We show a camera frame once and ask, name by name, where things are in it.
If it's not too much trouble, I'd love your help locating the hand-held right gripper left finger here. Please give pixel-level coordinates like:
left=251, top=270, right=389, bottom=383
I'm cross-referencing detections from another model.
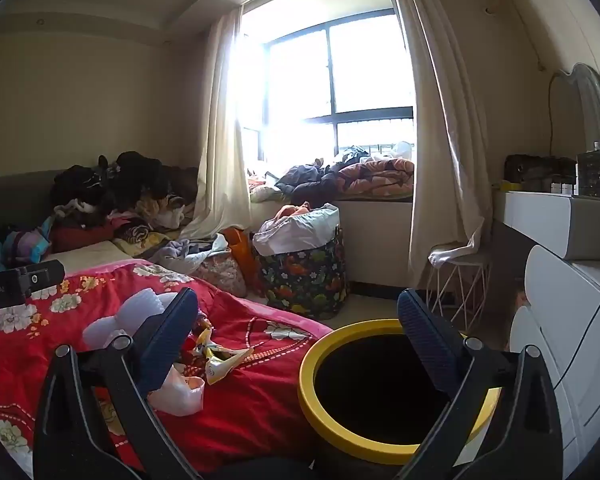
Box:
left=32, top=287, right=203, bottom=480

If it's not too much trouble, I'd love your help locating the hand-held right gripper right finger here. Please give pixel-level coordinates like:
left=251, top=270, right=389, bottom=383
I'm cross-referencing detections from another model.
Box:
left=395, top=287, right=566, bottom=480

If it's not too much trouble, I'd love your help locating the white foam fruit net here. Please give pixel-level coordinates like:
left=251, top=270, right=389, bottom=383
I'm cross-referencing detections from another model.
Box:
left=82, top=287, right=181, bottom=351

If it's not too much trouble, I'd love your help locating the white pink plastic wrapper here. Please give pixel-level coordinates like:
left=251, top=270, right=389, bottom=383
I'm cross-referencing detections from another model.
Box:
left=147, top=362, right=206, bottom=417

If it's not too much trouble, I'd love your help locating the yellow white snack wrapper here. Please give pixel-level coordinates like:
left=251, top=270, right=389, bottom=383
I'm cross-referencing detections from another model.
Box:
left=180, top=310, right=256, bottom=386

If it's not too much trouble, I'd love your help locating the yellow-rimmed black trash bin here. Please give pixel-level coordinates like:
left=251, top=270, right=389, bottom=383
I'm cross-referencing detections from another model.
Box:
left=298, top=318, right=503, bottom=480

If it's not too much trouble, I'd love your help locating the floral fabric bag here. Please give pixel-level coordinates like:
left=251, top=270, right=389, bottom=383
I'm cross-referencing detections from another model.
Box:
left=192, top=250, right=248, bottom=298

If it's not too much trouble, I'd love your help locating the grey white cloth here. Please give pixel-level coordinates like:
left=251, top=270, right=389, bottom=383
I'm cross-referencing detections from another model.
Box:
left=152, top=237, right=228, bottom=273

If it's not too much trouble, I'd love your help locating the red floral blanket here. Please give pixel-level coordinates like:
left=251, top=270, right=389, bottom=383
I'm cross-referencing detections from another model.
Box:
left=0, top=259, right=333, bottom=478

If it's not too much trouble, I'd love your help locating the orange bag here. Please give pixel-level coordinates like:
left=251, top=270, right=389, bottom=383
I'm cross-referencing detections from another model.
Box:
left=222, top=227, right=261, bottom=291

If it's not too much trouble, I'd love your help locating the dinosaur print laundry basket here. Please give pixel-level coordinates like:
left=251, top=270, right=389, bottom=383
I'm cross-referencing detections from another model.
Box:
left=257, top=235, right=348, bottom=320

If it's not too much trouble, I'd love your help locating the white rounded drawer cabinet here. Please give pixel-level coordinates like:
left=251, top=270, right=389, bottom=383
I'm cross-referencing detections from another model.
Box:
left=510, top=245, right=600, bottom=466

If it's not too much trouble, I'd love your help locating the pile of dark clothes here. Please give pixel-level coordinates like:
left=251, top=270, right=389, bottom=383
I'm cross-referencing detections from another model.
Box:
left=50, top=151, right=201, bottom=231

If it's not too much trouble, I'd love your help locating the white cloth bundle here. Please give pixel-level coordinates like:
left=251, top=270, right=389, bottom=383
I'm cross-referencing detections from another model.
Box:
left=252, top=203, right=341, bottom=257

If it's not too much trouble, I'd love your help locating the white vanity table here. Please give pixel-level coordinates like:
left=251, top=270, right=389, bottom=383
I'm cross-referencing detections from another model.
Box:
left=492, top=190, right=600, bottom=261

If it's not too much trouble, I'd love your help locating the orange patterned quilt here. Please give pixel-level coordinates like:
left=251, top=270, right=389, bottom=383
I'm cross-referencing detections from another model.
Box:
left=337, top=157, right=416, bottom=196

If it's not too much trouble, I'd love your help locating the dark padded jacket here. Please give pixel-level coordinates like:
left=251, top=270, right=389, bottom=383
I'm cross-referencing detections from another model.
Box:
left=275, top=162, right=341, bottom=206

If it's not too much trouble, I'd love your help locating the black bag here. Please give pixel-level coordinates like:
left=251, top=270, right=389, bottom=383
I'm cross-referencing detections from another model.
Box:
left=504, top=154, right=578, bottom=193

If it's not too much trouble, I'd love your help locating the cream curtain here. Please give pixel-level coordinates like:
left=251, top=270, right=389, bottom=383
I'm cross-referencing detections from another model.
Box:
left=385, top=0, right=493, bottom=288
left=180, top=7, right=253, bottom=241

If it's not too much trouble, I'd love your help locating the clear acrylic organizer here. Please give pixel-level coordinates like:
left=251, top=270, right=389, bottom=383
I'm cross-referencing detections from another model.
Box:
left=576, top=149, right=600, bottom=198

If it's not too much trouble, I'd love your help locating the dark framed window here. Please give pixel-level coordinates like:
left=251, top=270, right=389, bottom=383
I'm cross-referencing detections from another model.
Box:
left=240, top=7, right=416, bottom=176

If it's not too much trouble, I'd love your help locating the wavy clear framed mirror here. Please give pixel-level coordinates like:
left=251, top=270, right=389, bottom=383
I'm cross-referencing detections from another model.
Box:
left=547, top=62, right=600, bottom=151

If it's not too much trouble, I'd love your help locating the white wire stool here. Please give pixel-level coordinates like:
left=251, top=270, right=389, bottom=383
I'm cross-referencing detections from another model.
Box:
left=426, top=245, right=491, bottom=328

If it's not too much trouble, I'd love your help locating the black cable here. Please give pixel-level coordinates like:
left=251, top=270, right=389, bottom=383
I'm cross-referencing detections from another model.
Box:
left=552, top=280, right=600, bottom=391

